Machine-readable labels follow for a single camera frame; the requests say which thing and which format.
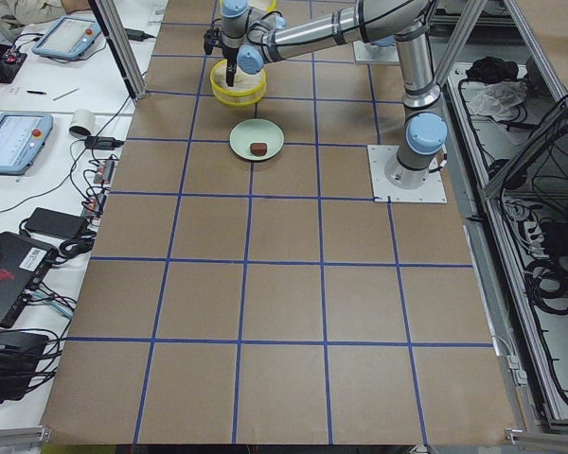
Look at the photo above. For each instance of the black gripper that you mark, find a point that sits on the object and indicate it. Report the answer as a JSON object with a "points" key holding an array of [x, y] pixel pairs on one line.
{"points": [[230, 53]]}

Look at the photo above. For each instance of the brown bun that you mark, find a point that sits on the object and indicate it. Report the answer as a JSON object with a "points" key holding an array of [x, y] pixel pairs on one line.
{"points": [[258, 148]]}

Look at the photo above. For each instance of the yellow steamer layer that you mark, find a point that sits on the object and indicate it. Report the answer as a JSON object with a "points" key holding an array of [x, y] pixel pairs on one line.
{"points": [[247, 89], [265, 5]]}

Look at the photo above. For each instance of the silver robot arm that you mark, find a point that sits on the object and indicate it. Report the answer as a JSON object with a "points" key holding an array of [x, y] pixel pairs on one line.
{"points": [[249, 38]]}

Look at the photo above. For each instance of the light green plate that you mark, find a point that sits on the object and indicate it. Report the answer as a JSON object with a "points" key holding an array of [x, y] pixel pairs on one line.
{"points": [[256, 130]]}

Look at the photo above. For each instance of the small black adapter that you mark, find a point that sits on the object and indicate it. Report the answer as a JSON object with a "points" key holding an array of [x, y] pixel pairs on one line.
{"points": [[102, 143]]}

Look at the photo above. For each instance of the white paper roll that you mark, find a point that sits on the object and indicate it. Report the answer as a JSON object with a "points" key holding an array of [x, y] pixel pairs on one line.
{"points": [[82, 124]]}

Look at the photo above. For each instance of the far blue teach pendant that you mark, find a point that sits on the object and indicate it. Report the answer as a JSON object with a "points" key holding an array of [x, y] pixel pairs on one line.
{"points": [[68, 39]]}

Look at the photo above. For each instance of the blue teach pendant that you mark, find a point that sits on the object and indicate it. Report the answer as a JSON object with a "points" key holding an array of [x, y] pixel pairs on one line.
{"points": [[68, 39], [22, 137]]}

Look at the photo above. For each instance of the black power adapter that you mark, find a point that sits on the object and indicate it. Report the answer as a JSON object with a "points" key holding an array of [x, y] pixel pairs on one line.
{"points": [[56, 224]]}

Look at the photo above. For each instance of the near blue teach pendant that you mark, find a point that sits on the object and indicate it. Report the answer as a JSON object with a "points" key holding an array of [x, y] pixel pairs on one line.
{"points": [[22, 137]]}

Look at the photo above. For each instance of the black red computer box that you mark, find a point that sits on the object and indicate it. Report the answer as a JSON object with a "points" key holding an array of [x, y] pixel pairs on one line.
{"points": [[24, 262]]}

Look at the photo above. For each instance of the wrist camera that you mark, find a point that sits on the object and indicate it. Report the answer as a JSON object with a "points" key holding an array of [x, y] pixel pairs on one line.
{"points": [[211, 40]]}

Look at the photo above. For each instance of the aluminium frame post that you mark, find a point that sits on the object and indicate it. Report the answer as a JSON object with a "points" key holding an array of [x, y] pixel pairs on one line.
{"points": [[116, 37]]}

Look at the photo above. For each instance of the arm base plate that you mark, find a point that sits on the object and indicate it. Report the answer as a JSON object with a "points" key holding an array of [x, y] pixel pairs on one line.
{"points": [[375, 54], [391, 182]]}

